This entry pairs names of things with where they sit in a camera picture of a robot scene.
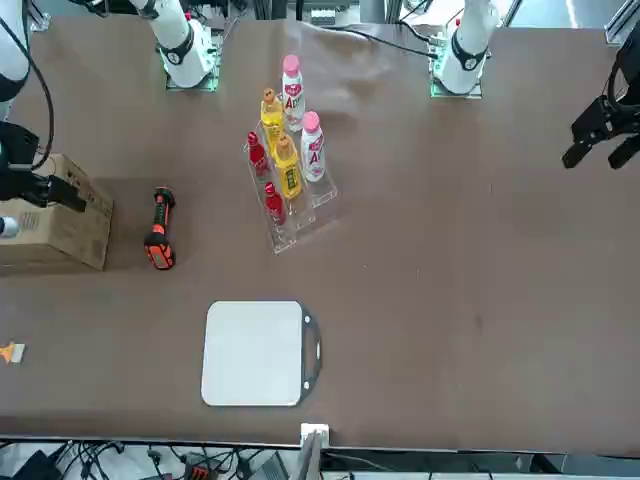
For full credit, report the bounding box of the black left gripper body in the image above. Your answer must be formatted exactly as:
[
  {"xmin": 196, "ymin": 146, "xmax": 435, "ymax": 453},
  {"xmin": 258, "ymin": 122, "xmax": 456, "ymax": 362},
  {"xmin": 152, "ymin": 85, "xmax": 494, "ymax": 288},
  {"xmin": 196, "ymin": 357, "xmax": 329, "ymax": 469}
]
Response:
[{"xmin": 607, "ymin": 34, "xmax": 640, "ymax": 119}]

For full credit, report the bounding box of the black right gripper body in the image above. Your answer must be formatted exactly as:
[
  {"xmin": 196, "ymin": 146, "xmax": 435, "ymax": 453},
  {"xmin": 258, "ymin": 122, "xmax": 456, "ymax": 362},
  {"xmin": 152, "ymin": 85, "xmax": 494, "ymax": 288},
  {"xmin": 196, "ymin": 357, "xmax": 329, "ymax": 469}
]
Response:
[{"xmin": 0, "ymin": 122, "xmax": 51, "ymax": 201}]

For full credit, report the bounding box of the orange black barcode scanner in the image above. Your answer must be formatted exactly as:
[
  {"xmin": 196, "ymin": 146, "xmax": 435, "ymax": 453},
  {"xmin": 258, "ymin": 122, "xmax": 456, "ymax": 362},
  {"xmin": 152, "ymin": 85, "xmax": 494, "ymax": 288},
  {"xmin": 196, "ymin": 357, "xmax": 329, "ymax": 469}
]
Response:
[{"xmin": 143, "ymin": 186, "xmax": 179, "ymax": 272}]

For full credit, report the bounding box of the brown cardboard box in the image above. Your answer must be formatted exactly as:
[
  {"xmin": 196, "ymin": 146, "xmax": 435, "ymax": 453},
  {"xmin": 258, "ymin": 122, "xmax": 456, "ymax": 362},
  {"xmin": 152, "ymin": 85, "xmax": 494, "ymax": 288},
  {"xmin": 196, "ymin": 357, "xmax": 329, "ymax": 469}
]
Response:
[{"xmin": 0, "ymin": 153, "xmax": 115, "ymax": 277}]

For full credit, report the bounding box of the small orange white tape piece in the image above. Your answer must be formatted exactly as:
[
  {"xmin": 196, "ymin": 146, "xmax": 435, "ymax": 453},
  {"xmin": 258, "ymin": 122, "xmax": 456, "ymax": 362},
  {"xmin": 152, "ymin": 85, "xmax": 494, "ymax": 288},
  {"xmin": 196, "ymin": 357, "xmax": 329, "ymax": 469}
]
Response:
[{"xmin": 0, "ymin": 341, "xmax": 25, "ymax": 366}]

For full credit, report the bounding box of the small red bottle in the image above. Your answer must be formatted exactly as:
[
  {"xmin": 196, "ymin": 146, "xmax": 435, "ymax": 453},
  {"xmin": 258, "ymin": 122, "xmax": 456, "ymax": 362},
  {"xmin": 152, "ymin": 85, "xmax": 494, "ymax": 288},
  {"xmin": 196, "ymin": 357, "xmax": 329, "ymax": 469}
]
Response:
[
  {"xmin": 246, "ymin": 131, "xmax": 271, "ymax": 176},
  {"xmin": 262, "ymin": 181, "xmax": 287, "ymax": 226}
]

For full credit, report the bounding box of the yellow drink bottle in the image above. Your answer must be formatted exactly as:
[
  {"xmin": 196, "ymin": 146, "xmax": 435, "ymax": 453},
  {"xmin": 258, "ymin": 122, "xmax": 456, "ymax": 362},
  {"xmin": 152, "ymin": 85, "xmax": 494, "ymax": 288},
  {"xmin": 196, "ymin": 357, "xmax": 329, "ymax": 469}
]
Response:
[
  {"xmin": 259, "ymin": 88, "xmax": 285, "ymax": 145},
  {"xmin": 273, "ymin": 133, "xmax": 304, "ymax": 201}
]

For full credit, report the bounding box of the white digital scale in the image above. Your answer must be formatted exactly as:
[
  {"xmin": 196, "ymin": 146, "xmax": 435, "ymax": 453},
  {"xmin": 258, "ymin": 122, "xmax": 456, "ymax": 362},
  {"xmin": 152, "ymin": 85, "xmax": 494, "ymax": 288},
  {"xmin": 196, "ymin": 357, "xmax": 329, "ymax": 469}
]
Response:
[{"xmin": 200, "ymin": 299, "xmax": 322, "ymax": 408}]

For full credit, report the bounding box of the white bottle pink cap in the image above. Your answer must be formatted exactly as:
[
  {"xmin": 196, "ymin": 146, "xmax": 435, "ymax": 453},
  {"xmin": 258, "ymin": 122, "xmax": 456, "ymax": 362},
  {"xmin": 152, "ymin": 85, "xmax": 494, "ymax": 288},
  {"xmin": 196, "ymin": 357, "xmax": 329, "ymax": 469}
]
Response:
[
  {"xmin": 280, "ymin": 54, "xmax": 307, "ymax": 134},
  {"xmin": 299, "ymin": 110, "xmax": 329, "ymax": 184}
]

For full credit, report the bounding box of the clear acrylic stepped shelf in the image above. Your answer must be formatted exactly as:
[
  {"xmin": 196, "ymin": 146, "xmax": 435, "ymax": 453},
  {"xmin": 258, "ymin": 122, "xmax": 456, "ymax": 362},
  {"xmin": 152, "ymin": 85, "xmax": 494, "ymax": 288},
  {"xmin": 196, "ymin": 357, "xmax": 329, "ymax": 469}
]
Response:
[{"xmin": 241, "ymin": 117, "xmax": 346, "ymax": 256}]

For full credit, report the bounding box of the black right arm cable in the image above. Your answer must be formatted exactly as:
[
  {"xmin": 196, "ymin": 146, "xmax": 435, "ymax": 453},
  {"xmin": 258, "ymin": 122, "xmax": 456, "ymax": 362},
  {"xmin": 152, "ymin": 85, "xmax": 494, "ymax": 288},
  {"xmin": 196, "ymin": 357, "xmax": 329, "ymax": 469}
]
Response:
[{"xmin": 0, "ymin": 17, "xmax": 55, "ymax": 169}]

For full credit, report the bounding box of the aluminium frame rail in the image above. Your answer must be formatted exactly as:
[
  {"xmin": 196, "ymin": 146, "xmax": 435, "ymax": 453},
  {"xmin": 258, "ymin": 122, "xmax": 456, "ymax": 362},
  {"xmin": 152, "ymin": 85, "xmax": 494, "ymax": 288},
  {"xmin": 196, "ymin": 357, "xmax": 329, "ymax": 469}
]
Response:
[{"xmin": 604, "ymin": 0, "xmax": 640, "ymax": 45}]

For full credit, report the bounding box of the black left base cable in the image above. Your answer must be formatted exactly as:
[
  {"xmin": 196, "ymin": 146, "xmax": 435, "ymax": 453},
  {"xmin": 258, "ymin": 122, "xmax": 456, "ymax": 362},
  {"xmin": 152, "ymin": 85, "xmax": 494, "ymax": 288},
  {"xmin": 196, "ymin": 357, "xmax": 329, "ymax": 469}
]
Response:
[{"xmin": 299, "ymin": 19, "xmax": 436, "ymax": 59}]

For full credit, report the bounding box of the aluminium profile post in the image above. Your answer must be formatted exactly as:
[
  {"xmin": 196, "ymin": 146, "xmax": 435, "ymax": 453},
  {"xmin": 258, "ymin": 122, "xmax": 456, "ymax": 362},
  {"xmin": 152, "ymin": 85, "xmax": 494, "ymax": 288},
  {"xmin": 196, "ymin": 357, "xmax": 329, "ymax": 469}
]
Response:
[{"xmin": 299, "ymin": 422, "xmax": 332, "ymax": 480}]

